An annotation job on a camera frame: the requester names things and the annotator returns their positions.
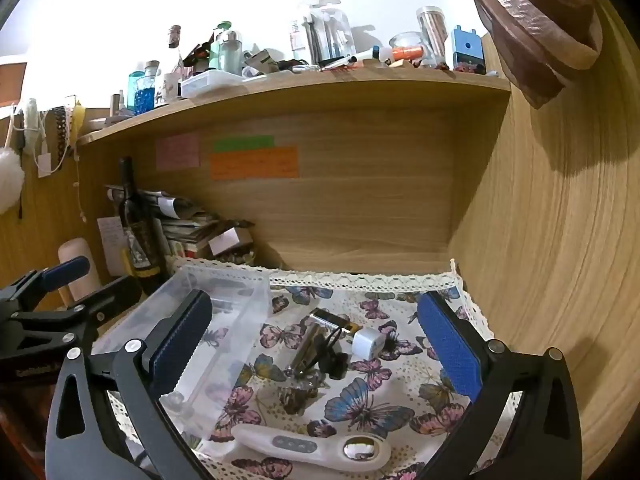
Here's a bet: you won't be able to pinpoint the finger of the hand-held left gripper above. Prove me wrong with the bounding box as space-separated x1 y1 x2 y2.
0 255 91 318
9 275 144 357

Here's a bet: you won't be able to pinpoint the wooden shelf board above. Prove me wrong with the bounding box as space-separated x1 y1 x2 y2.
75 67 513 146

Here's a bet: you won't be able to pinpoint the white orange glue bottle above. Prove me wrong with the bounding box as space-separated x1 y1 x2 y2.
372 45 426 64

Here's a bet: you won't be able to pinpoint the glass jar of sticks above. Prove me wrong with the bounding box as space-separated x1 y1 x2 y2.
416 6 448 68

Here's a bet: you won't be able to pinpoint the white pink card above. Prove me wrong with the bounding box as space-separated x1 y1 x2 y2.
209 227 241 256

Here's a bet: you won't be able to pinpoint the white mug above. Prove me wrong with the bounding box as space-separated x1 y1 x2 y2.
159 72 182 103

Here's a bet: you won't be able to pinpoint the white handheld massager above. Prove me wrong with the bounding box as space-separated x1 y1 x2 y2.
231 422 392 472

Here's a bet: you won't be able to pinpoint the white fluffy pompom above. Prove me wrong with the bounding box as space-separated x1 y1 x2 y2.
0 147 26 213

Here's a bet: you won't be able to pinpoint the silver metal tube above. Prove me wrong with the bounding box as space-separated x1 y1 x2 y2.
287 322 327 377

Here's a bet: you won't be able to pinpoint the black earphones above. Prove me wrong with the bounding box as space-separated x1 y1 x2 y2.
315 327 351 382

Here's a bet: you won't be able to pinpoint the green sticky note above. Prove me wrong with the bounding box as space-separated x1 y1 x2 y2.
213 136 275 153

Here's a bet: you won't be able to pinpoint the clear plastic storage box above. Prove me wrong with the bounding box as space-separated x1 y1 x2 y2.
92 265 273 456

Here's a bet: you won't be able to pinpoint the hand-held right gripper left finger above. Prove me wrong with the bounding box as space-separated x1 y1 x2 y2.
44 289 216 480

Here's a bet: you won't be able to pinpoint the stack of magazines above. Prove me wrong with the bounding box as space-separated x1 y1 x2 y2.
105 186 221 261

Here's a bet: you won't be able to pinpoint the silver keys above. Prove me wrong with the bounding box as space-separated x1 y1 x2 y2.
279 367 326 414

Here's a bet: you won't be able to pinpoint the brown hanging bag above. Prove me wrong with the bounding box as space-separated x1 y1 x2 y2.
464 0 603 110

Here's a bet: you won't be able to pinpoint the orange sticky note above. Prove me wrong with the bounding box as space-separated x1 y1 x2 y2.
210 146 299 181

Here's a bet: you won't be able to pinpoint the teal bottle with blue liquid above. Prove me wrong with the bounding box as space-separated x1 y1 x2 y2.
127 71 148 113

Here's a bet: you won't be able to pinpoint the black marker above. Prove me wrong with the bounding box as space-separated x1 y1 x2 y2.
320 54 373 68

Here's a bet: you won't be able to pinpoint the butterfly print lace cloth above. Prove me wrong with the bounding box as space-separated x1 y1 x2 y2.
107 255 523 480

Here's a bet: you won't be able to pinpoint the cream plastic cylinder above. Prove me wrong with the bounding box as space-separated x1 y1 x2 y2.
57 237 103 306

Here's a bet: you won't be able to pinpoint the green glass bottle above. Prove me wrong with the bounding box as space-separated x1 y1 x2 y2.
209 21 243 75

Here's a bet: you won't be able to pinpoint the dark wine bottle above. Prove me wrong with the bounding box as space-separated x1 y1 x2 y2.
117 156 168 293

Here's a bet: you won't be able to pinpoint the pile of metal coins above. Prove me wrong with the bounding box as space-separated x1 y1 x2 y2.
215 250 256 267

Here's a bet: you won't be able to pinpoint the black clip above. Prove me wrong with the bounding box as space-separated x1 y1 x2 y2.
309 309 362 337

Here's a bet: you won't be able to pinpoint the lace ribbon rolls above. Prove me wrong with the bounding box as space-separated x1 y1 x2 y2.
47 95 87 171

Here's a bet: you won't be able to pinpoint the clear tall pen holder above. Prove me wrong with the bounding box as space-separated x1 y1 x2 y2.
290 0 353 66

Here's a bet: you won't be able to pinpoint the white handwritten note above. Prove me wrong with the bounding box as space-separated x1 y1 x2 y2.
97 216 126 277

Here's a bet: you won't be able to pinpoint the clear lidded plastic container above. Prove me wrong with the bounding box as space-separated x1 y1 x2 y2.
180 71 245 99

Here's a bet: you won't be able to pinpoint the glass bowl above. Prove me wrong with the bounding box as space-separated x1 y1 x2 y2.
389 31 426 63

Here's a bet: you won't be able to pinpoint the blue box device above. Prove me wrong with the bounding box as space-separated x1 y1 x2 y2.
451 25 486 73

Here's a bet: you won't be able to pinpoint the pink sticky note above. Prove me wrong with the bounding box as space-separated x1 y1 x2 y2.
156 134 200 171

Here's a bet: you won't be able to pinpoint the thin bottle with brown cap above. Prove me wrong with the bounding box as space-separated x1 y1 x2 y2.
167 25 183 73

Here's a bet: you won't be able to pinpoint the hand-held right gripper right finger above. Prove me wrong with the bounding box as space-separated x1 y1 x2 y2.
415 290 584 480

